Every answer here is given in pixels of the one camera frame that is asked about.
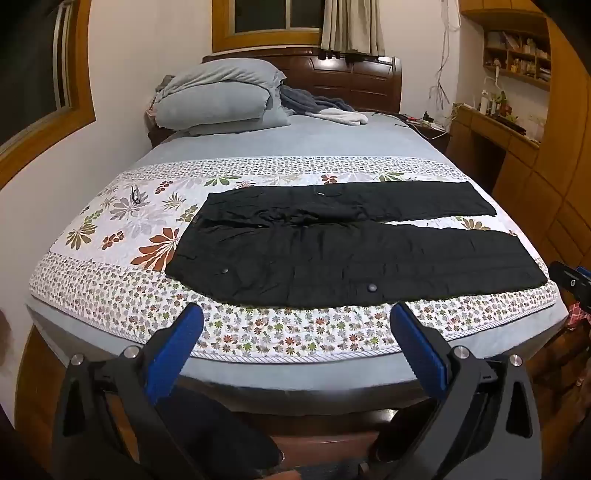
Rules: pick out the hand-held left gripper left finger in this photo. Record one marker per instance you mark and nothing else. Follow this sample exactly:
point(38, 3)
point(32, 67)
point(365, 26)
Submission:
point(178, 342)

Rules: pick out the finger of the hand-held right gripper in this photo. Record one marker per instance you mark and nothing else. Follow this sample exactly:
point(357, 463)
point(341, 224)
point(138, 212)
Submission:
point(568, 277)

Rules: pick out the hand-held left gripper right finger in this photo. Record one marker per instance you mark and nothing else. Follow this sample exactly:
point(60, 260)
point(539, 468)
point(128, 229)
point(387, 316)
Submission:
point(422, 351)

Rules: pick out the black pants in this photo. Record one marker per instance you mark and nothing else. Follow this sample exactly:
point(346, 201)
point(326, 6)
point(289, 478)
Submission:
point(323, 258)

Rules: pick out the red plaid cloth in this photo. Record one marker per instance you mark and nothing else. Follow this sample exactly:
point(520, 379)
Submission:
point(579, 317)

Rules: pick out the floral quilt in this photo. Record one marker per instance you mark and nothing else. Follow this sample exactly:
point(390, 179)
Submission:
point(115, 295)

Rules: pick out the wooden wardrobe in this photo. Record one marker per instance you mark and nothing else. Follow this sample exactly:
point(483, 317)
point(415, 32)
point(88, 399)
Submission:
point(558, 175)

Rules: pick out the black eyeglasses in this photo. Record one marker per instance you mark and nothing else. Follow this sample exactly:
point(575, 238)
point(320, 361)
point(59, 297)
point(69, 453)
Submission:
point(136, 194)

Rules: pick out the wooden desk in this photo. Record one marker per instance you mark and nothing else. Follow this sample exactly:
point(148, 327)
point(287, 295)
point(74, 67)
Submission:
point(489, 138)

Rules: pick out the wooden nightstand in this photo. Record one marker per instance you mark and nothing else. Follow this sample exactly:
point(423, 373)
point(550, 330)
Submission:
point(429, 134)

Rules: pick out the grey pillow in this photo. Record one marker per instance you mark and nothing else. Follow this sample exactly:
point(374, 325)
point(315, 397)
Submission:
point(258, 123)
point(217, 94)

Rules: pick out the bed with grey sheet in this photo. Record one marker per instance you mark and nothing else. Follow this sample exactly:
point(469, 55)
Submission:
point(323, 138)

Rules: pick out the white cloth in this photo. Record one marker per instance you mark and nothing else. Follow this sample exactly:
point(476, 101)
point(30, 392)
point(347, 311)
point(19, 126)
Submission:
point(344, 117)

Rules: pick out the dark grey blanket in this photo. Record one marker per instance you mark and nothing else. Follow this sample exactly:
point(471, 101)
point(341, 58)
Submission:
point(304, 100)

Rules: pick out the wooden headboard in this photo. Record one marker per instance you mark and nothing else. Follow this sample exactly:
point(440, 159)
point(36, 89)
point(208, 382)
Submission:
point(364, 81)

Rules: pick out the large wooden framed window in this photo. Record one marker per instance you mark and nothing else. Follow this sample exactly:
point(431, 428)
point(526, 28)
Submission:
point(32, 69)

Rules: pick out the beige curtain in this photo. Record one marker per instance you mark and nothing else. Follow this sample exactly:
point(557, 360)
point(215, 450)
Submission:
point(353, 25)

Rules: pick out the wooden wall shelf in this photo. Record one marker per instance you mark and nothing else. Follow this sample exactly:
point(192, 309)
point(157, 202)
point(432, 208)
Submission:
point(517, 55)

